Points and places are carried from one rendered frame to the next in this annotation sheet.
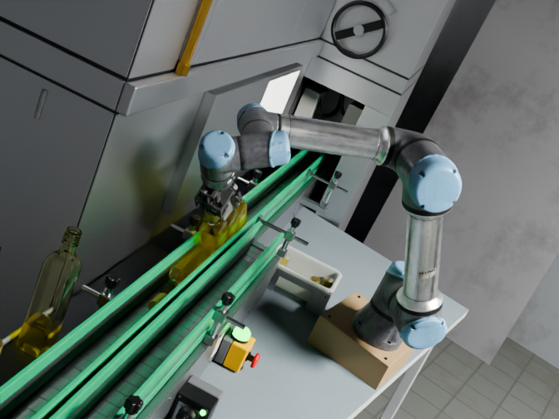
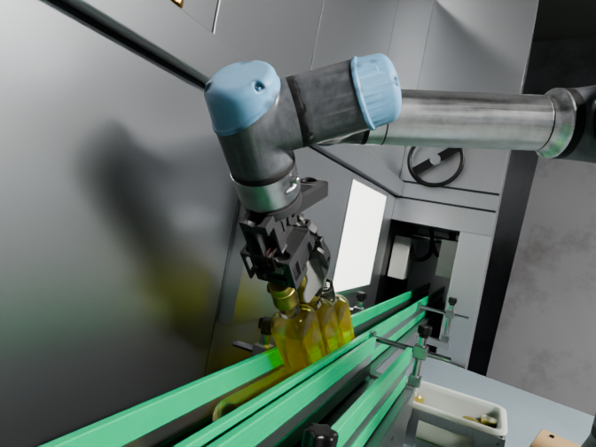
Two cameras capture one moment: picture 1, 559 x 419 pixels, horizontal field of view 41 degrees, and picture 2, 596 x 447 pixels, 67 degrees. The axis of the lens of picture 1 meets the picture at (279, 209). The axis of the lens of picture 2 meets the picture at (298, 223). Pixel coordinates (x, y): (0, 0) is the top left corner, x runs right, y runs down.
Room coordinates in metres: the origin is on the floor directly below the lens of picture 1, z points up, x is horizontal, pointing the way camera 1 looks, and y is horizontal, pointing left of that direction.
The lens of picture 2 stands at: (1.07, -0.03, 1.18)
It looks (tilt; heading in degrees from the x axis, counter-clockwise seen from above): 1 degrees down; 16
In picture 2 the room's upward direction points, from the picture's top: 11 degrees clockwise
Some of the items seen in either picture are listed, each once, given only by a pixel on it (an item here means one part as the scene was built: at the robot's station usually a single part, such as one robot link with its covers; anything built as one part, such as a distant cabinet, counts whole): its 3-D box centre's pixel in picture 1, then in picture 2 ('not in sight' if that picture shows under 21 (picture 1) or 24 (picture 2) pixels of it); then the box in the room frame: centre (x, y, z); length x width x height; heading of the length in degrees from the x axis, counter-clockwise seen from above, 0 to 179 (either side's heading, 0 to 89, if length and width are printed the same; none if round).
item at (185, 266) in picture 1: (190, 269); (263, 408); (1.68, 0.14, 0.91); 0.21 x 0.06 x 0.06; 172
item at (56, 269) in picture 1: (54, 290); not in sight; (1.18, 0.32, 1.01); 0.06 x 0.06 x 0.26; 84
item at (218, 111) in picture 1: (243, 126); (333, 234); (2.22, 0.20, 1.15); 0.90 x 0.03 x 0.34; 172
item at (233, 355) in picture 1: (234, 350); not in sight; (1.61, -0.04, 0.79); 0.07 x 0.07 x 0.07; 82
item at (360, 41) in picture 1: (359, 29); (435, 160); (2.87, 0.00, 1.49); 0.21 x 0.05 x 0.21; 82
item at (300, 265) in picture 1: (301, 277); (448, 420); (2.14, -0.15, 0.80); 0.22 x 0.17 x 0.09; 82
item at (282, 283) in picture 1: (292, 275); (435, 419); (2.15, -0.12, 0.79); 0.27 x 0.17 x 0.08; 82
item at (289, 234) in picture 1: (281, 234); (408, 351); (2.04, -0.03, 0.95); 0.17 x 0.03 x 0.12; 82
